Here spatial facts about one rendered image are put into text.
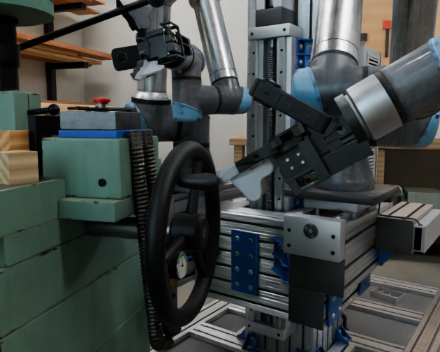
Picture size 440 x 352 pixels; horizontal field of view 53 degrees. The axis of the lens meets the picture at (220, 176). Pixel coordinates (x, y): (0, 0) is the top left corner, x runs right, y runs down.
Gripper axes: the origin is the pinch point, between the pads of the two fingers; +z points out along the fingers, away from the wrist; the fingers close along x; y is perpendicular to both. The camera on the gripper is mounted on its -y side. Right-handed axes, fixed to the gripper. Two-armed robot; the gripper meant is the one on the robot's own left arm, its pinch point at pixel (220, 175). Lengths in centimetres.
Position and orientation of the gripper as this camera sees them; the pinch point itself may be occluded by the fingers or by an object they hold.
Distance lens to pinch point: 63.0
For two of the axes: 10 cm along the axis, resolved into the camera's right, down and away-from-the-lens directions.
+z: -8.3, 4.7, 3.0
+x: 2.7, -1.3, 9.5
